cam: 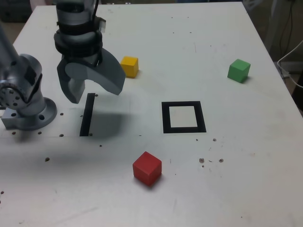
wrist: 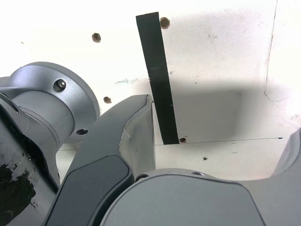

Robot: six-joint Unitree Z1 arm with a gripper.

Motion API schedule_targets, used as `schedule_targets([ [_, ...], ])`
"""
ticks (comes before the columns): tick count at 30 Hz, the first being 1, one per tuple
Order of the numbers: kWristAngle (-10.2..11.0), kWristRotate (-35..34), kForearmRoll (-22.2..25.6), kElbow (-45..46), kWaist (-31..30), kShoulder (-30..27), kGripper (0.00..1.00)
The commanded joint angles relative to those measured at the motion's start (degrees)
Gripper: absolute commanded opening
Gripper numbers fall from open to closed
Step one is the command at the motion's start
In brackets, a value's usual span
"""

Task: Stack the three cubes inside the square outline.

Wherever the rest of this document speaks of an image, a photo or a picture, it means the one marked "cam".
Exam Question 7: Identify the black tape square outline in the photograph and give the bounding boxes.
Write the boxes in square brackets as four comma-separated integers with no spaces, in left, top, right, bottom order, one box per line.
[161,101,207,134]

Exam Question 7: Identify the yellow cube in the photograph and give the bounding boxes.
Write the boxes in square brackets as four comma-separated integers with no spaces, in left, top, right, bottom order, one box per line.
[120,56,140,79]

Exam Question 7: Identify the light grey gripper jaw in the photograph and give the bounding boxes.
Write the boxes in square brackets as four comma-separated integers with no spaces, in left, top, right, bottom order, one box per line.
[64,46,126,96]

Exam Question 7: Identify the green cube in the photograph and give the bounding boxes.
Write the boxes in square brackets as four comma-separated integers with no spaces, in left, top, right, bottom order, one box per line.
[227,58,251,84]

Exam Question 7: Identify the white cable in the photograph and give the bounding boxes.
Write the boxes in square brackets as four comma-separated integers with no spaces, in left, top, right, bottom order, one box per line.
[276,39,303,89]

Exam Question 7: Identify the pale metal post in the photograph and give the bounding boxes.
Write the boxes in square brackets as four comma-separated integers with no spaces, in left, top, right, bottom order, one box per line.
[264,0,288,55]

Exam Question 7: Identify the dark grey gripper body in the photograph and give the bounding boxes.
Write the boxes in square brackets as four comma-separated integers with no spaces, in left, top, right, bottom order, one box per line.
[61,48,104,67]

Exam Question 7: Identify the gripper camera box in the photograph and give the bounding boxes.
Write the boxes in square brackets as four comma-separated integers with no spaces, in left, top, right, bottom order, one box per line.
[94,17,107,33]

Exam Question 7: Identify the red cube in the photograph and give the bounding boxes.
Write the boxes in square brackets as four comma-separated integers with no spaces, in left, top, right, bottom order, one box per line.
[132,151,163,187]

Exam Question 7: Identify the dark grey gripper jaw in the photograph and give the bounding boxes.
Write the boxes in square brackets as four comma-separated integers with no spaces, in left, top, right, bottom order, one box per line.
[56,60,86,104]

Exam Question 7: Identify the black tape strip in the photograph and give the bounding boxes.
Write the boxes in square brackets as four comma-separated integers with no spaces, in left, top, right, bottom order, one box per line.
[79,93,96,137]

